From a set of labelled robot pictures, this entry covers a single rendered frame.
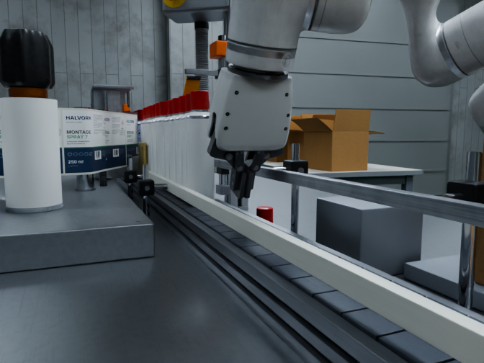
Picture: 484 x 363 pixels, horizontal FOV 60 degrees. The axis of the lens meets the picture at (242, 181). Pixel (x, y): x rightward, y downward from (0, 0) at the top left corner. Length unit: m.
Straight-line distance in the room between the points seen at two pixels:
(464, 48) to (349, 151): 1.77
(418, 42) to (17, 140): 0.76
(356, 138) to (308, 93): 3.09
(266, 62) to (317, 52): 5.34
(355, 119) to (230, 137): 2.14
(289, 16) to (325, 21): 0.04
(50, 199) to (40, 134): 0.11
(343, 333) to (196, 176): 0.49
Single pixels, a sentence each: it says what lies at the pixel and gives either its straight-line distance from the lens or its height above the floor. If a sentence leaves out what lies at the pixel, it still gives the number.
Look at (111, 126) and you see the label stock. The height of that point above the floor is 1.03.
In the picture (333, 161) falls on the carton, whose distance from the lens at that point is 2.57.
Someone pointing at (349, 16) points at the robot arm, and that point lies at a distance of 0.50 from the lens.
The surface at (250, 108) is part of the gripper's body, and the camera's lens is 0.51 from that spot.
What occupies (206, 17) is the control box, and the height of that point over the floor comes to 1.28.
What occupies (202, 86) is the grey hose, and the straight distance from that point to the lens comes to 1.08.
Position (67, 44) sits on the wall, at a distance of 5.30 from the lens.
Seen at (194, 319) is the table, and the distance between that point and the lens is 0.43.
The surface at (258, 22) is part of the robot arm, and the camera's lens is 0.48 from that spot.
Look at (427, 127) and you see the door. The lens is 6.71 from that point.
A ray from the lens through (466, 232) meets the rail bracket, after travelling 0.40.
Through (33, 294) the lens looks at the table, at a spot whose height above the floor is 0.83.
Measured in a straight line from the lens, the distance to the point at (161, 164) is 0.99.
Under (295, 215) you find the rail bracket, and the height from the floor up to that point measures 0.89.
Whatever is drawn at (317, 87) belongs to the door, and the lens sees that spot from 5.76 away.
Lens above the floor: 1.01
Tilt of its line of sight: 7 degrees down
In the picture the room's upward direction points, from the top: straight up
